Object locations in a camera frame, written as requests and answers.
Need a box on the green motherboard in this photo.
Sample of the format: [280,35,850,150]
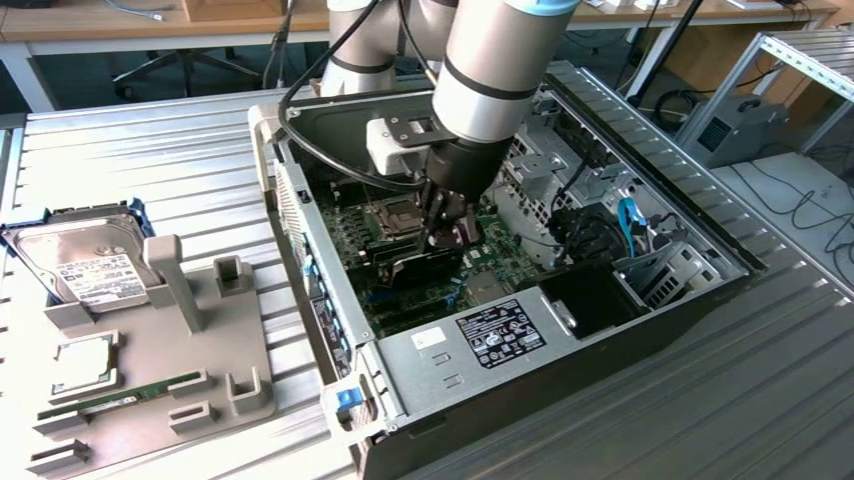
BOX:
[317,167,532,339]

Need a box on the black office chair base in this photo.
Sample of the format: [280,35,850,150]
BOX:
[109,47,262,100]

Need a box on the black graphics card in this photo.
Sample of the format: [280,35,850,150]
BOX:
[374,248,463,287]

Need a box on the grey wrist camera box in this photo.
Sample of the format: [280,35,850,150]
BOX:
[364,117,440,175]

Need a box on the silver drive cage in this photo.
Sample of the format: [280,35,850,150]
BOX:
[499,82,729,310]

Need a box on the silver power supply unit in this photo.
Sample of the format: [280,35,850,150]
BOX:
[362,285,583,420]

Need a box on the aluminium frame rack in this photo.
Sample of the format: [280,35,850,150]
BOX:
[671,27,854,154]

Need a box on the black expansion slot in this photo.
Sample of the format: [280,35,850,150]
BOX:
[368,294,455,319]

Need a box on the silver CPU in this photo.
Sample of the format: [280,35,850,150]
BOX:
[50,342,116,396]

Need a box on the metal CPU socket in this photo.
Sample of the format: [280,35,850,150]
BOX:
[364,197,428,242]

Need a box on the brown cardboard box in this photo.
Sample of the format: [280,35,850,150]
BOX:
[180,0,329,22]

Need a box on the dark RAM stick with label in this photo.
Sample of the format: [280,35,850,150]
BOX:
[368,242,428,264]

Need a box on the wooden desk white frame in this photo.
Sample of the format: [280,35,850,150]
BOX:
[565,0,843,99]
[0,0,332,114]

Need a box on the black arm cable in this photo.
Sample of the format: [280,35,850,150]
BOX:
[277,0,429,194]

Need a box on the blue wire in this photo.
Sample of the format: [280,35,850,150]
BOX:
[616,196,647,260]

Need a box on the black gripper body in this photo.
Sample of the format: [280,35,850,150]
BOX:
[423,138,512,205]

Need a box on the black power cable bundle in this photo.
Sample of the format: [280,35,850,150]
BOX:
[551,205,620,265]

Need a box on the hard disk drive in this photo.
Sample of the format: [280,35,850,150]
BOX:
[0,197,158,307]

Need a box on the blue case latch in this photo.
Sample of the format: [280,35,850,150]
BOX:
[334,387,365,414]

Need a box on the grey hanging cable with plug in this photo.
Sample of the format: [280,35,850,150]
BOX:
[261,0,298,90]

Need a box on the grey parts rack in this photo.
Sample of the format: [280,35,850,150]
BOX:
[24,233,278,476]

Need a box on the green RAM stick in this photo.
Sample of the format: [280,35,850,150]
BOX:
[36,370,202,421]

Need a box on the grey cabinet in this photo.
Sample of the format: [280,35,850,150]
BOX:
[692,93,793,170]

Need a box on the silver chipset heat sink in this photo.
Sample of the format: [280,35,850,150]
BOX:
[463,274,516,307]

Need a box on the silver hard disk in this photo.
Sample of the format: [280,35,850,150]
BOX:
[2,215,152,314]

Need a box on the open black PC case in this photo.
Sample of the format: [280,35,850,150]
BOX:
[246,59,769,480]

